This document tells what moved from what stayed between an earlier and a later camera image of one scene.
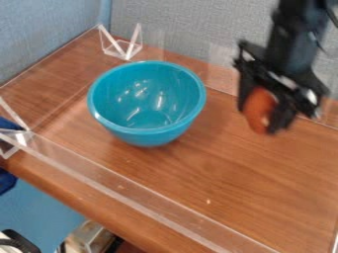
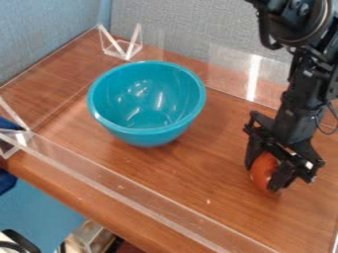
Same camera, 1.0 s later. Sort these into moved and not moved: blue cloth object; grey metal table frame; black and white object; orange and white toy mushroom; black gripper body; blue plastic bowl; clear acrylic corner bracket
Moved: black gripper body; orange and white toy mushroom
Not moved: clear acrylic corner bracket; blue cloth object; grey metal table frame; black and white object; blue plastic bowl
